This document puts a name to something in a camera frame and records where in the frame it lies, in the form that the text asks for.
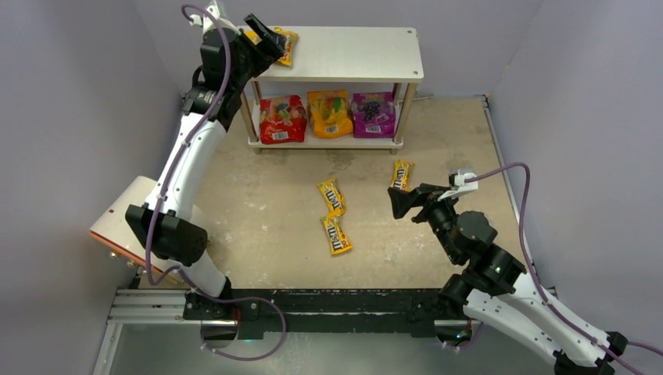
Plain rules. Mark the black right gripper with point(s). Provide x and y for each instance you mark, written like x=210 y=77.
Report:
x=421 y=201

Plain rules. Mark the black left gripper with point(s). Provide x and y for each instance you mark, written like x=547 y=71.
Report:
x=253 y=37

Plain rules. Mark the yellow M&M bag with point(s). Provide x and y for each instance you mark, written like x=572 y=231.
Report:
x=332 y=196
x=253 y=36
x=337 y=240
x=402 y=170
x=290 y=39

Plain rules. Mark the red mixed fruit candy bag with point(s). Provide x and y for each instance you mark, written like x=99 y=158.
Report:
x=282 y=120

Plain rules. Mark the orange mango candy bag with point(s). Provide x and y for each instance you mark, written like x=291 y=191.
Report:
x=329 y=114

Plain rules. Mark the purple grape candy bag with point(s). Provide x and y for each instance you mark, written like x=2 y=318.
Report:
x=374 y=115

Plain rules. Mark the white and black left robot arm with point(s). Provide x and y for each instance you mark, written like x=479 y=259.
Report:
x=163 y=223

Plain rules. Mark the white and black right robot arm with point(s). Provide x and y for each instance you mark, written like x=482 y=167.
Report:
x=496 y=289

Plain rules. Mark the white two-tier shelf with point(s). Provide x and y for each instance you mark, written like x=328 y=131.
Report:
x=345 y=55

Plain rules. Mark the white cylinder with copper rim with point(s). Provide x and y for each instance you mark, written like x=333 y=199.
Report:
x=111 y=228

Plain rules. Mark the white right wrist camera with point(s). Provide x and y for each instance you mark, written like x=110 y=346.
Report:
x=462 y=182

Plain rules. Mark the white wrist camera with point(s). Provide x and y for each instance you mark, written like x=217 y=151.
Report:
x=218 y=15
x=462 y=182

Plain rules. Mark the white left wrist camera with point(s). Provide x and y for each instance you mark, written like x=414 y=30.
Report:
x=218 y=15

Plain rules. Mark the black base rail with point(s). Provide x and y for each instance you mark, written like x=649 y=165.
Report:
x=419 y=312

